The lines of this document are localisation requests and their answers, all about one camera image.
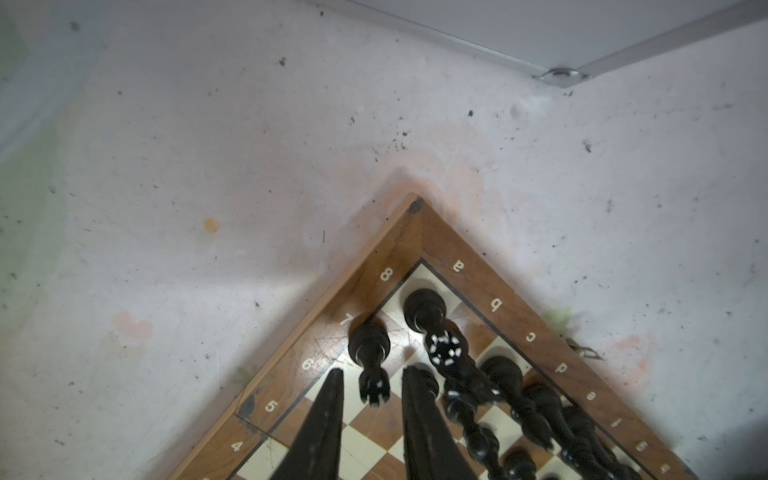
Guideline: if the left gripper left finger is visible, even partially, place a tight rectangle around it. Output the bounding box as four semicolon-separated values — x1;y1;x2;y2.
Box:
271;368;345;480

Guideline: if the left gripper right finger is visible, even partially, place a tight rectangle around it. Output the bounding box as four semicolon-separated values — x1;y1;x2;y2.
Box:
402;366;477;480

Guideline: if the black chess piece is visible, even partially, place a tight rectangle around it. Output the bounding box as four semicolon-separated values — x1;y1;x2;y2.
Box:
348;322;391;407

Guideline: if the wooden chess board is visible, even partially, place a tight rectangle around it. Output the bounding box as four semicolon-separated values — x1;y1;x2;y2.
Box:
174;195;693;479

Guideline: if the silver aluminium case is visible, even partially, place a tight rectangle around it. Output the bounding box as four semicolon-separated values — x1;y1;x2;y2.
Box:
319;1;767;88

